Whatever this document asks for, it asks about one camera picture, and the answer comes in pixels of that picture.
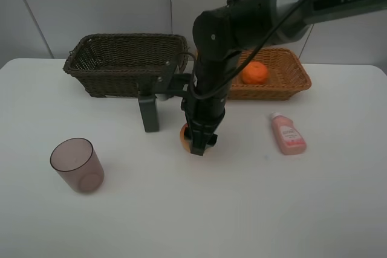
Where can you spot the pink detergent bottle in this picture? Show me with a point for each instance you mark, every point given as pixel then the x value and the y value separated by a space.
pixel 288 138

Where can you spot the light brown wicker basket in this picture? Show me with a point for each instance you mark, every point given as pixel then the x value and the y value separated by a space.
pixel 285 77

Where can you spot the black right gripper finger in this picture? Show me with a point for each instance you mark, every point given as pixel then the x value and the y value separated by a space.
pixel 197 146

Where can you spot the translucent brown plastic cup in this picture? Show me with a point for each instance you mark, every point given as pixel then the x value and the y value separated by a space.
pixel 77 163

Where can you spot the orange mandarin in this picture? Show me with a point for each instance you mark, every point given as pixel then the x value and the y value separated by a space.
pixel 255 73

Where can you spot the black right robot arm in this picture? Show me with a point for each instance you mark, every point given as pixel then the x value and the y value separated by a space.
pixel 222 34

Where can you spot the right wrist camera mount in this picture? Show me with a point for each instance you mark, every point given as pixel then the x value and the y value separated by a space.
pixel 169 83

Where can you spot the dark brown wicker basket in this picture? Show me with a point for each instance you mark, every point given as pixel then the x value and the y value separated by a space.
pixel 118 64

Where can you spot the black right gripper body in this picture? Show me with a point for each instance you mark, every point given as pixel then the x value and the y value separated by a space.
pixel 203 129

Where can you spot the red orange apple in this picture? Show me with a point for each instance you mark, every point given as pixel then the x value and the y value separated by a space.
pixel 185 141

